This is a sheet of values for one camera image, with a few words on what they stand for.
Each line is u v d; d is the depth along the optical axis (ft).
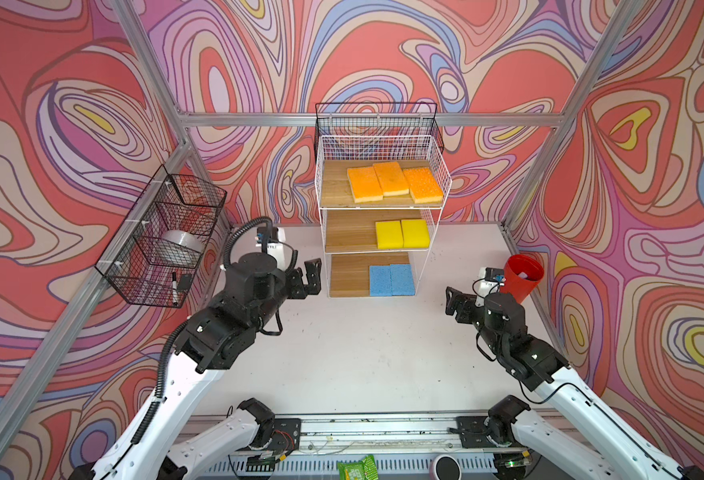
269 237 1.67
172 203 2.43
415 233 2.63
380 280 3.32
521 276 3.11
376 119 2.85
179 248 2.30
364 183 2.33
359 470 2.23
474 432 2.42
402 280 3.29
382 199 2.26
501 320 1.75
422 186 2.27
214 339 1.29
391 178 2.35
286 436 2.39
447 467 2.14
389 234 2.70
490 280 2.06
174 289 2.37
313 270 1.79
